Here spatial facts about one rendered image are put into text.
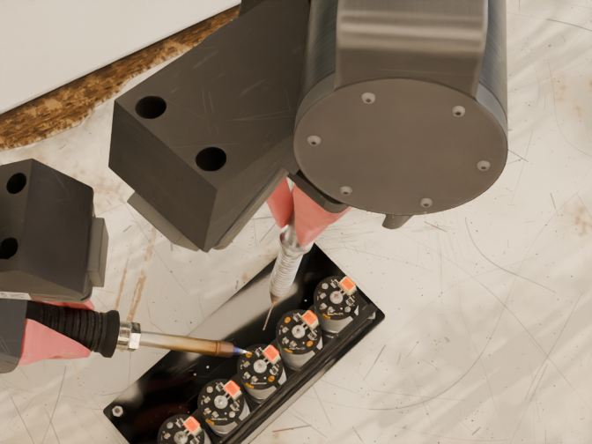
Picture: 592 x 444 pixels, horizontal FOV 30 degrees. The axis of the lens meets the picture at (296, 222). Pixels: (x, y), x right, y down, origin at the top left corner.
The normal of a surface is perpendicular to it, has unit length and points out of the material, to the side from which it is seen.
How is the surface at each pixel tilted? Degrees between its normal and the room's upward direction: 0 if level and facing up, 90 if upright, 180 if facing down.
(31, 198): 61
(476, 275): 0
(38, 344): 82
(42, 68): 0
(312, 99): 56
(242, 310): 0
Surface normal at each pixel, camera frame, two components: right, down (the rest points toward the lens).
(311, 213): -0.68, 0.71
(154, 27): -0.04, -0.34
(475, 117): -0.10, 0.81
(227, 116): 0.19, -0.55
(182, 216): -0.65, 0.54
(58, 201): 0.85, -0.14
